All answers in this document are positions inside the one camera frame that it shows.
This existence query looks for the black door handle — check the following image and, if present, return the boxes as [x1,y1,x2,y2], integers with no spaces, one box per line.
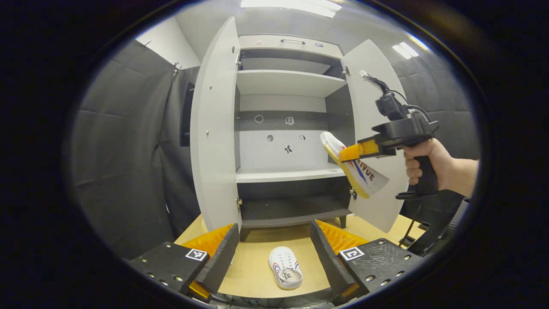
[180,82,194,147]

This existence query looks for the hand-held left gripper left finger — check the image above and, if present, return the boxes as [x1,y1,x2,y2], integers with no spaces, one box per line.
[129,223,241,303]

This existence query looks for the grey cabinet drawer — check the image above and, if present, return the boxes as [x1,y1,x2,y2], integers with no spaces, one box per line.
[238,34,344,60]

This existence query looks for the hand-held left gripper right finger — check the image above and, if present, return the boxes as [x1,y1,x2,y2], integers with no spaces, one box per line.
[310,220,425,306]

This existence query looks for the white striped shoe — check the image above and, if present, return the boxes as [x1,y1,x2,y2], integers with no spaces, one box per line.
[320,132,390,199]
[269,246,303,290]

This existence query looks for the small ceiling light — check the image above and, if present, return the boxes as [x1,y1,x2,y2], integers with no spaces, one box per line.
[392,41,420,60]

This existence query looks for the grey shoe cabinet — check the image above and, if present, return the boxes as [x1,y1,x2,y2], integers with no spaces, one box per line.
[235,34,357,241]

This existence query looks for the large ceiling light panel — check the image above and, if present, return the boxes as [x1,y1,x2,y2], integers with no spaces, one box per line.
[240,0,343,18]

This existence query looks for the black quilted cloth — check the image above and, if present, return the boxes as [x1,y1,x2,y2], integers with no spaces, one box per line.
[392,56,481,215]
[69,40,202,260]

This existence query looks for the black cable white plug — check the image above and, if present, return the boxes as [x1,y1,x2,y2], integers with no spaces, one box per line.
[359,70,431,121]

